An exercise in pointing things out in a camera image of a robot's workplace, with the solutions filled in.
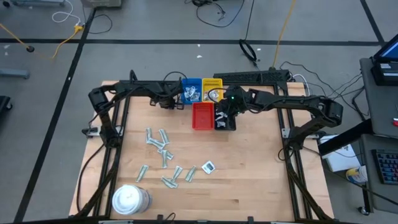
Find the blue plastic basket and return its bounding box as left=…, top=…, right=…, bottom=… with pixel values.
left=180, top=77, right=203, bottom=105

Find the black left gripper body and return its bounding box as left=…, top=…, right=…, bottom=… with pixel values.
left=150, top=93, right=187, bottom=110

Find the black plastic basket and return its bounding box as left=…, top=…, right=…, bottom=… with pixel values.
left=214, top=102, right=237, bottom=131

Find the red plastic basket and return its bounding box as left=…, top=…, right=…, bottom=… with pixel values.
left=192, top=102, right=216, bottom=131

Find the white-lidded wipes canister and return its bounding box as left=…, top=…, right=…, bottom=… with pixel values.
left=111, top=184, right=153, bottom=216

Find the black coiled cable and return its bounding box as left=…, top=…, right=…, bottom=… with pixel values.
left=238, top=39, right=259, bottom=68

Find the grey side cart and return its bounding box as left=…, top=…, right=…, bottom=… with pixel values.
left=359, top=57, right=398, bottom=139

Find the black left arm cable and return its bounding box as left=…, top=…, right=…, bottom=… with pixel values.
left=163, top=71, right=188, bottom=94

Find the grey desk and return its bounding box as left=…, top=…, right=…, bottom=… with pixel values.
left=357, top=133, right=398, bottom=215

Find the black perforated cable tray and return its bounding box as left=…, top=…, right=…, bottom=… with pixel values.
left=213, top=68, right=290, bottom=84

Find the white box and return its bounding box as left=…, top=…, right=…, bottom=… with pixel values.
left=320, top=135, right=361, bottom=173

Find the yellow plastic basket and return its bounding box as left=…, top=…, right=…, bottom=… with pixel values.
left=201, top=78, right=224, bottom=103

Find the small wipes canister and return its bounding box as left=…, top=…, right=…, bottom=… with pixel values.
left=345, top=166, right=369, bottom=184

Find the yellow extension cord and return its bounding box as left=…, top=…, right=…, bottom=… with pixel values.
left=0, top=22, right=85, bottom=60

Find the yellow hanging cable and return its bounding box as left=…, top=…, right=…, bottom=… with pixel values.
left=272, top=0, right=296, bottom=69

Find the black caster wheel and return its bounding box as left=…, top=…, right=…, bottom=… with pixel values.
left=0, top=95, right=13, bottom=113

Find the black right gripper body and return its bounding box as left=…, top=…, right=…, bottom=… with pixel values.
left=217, top=85, right=251, bottom=118

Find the black keyboard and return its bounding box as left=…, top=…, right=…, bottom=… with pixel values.
left=371, top=148, right=398, bottom=186

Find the open laptop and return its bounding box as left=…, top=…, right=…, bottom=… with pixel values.
left=373, top=40, right=398, bottom=63

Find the grey stand foot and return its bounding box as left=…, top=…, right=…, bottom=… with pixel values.
left=0, top=68, right=30, bottom=80

